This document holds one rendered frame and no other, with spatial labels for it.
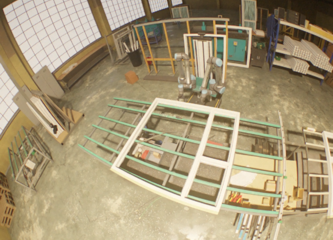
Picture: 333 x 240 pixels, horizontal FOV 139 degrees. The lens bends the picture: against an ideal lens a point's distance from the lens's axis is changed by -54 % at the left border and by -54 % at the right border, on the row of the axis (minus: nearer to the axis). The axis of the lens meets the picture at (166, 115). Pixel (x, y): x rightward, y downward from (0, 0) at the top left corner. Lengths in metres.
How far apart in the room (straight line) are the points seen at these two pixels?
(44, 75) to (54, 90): 0.98
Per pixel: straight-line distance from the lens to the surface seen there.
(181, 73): 2.71
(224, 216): 2.58
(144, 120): 2.26
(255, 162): 2.20
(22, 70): 7.58
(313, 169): 2.83
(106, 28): 10.21
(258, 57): 5.36
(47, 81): 7.74
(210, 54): 2.58
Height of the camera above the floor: 2.54
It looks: 47 degrees down
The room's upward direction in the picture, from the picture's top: 17 degrees counter-clockwise
